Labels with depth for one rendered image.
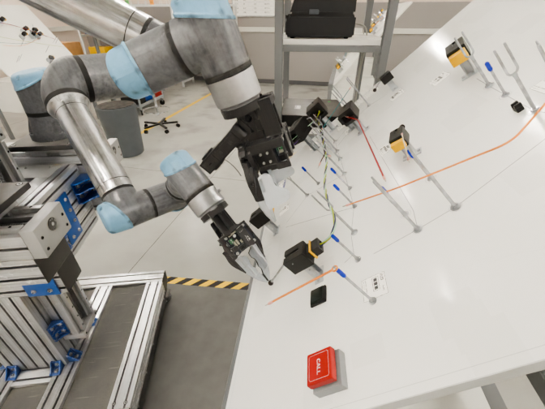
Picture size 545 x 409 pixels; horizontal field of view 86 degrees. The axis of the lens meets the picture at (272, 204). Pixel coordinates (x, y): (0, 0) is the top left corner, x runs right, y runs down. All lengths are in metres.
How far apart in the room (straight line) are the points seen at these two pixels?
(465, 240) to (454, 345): 0.16
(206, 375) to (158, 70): 1.54
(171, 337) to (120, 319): 0.30
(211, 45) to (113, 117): 3.61
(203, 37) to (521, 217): 0.50
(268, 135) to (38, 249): 0.67
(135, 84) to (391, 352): 0.53
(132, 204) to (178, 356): 1.25
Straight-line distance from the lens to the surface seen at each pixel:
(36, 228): 0.92
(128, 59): 0.49
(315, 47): 1.43
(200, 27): 0.45
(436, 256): 0.55
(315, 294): 0.65
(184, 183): 0.67
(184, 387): 1.76
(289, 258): 0.64
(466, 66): 0.96
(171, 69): 0.47
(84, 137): 0.82
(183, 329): 1.93
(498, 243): 0.52
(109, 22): 0.62
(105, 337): 1.80
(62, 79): 0.91
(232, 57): 0.45
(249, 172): 0.48
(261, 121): 0.48
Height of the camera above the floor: 1.56
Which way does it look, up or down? 33 degrees down
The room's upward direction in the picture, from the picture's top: straight up
